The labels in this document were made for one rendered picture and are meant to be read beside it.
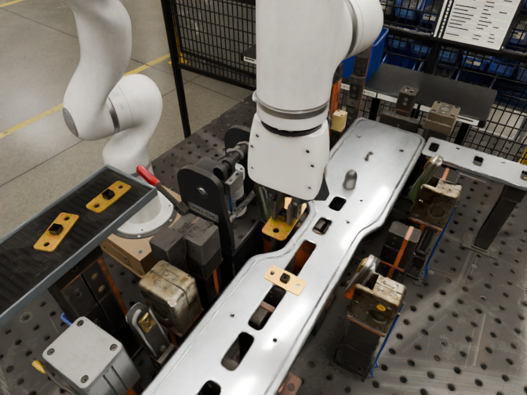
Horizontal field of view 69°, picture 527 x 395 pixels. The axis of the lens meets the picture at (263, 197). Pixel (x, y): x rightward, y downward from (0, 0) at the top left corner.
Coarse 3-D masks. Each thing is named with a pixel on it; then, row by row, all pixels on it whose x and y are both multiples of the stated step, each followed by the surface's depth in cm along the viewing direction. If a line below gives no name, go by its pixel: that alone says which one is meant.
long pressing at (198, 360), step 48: (336, 144) 111; (384, 144) 112; (336, 192) 97; (384, 192) 97; (336, 240) 86; (240, 288) 77; (192, 336) 70; (288, 336) 70; (192, 384) 64; (240, 384) 64
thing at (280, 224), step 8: (288, 200) 61; (304, 208) 59; (280, 216) 57; (272, 224) 57; (280, 224) 57; (264, 232) 56; (272, 232) 56; (280, 232) 56; (288, 232) 56; (280, 240) 55
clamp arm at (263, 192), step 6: (258, 186) 85; (258, 192) 86; (264, 192) 86; (258, 198) 87; (264, 198) 87; (258, 204) 88; (264, 204) 88; (264, 210) 89; (270, 210) 90; (264, 216) 90; (270, 216) 91
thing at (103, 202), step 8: (112, 184) 75; (120, 184) 75; (104, 192) 72; (112, 192) 72; (120, 192) 74; (96, 200) 72; (104, 200) 72; (112, 200) 72; (96, 208) 71; (104, 208) 71
